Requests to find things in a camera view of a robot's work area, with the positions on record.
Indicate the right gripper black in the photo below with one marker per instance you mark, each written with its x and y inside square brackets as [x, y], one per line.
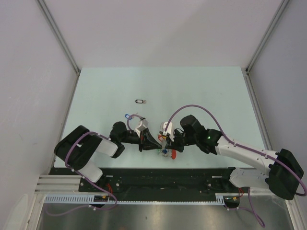
[173, 145]

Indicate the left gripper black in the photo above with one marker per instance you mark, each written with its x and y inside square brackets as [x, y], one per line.
[147, 142]

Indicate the metal keyring holder red handle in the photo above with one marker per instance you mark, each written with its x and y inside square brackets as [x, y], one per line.
[171, 153]

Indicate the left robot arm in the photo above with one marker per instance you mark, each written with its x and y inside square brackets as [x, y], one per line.
[77, 148]

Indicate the black key tag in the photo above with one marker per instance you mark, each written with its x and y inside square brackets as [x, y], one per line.
[140, 101]

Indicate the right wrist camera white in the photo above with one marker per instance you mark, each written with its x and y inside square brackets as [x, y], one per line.
[167, 130]

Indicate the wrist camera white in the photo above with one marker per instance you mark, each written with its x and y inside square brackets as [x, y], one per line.
[142, 125]
[167, 130]

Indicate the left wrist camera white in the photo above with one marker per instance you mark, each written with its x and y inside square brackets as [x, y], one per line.
[142, 125]

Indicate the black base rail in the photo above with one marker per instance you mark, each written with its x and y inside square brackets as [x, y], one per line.
[167, 185]

